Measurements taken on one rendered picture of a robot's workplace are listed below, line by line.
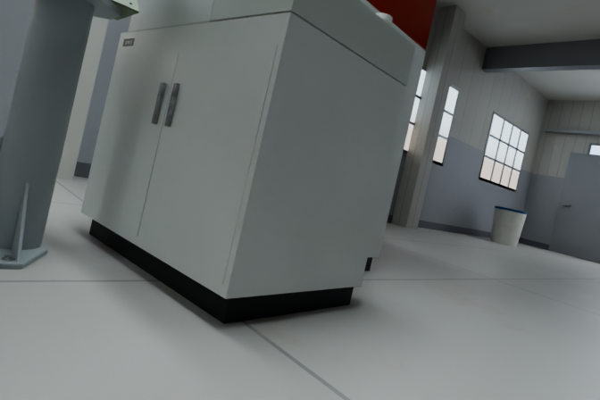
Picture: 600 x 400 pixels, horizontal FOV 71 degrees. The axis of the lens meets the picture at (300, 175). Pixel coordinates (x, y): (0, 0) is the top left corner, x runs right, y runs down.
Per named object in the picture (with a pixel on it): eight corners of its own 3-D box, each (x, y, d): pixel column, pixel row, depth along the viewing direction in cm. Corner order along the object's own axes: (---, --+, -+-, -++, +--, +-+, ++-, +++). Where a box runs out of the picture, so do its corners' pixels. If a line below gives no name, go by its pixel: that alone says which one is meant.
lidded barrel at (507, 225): (494, 240, 810) (501, 207, 810) (524, 248, 769) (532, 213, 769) (482, 238, 775) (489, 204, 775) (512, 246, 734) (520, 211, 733)
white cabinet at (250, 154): (203, 237, 216) (238, 81, 215) (355, 308, 152) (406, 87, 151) (71, 231, 168) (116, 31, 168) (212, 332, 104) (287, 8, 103)
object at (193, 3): (149, 40, 172) (156, 7, 172) (233, 32, 135) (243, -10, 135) (127, 31, 165) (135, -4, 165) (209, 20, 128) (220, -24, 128)
